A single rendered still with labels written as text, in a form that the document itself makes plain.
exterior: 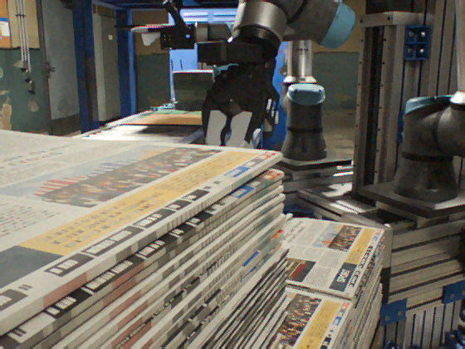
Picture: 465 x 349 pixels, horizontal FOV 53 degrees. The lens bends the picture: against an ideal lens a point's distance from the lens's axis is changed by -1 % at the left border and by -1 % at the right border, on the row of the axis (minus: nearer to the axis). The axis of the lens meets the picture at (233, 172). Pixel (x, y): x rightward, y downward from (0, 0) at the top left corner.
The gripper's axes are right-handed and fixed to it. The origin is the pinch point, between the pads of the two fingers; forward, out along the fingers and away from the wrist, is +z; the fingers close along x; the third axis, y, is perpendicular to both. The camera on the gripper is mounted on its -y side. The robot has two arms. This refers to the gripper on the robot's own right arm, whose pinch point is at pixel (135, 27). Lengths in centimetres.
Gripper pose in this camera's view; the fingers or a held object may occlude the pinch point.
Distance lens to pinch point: 168.0
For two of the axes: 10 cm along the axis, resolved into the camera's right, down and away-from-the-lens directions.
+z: -10.0, 0.1, -0.2
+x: -0.2, -3.6, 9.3
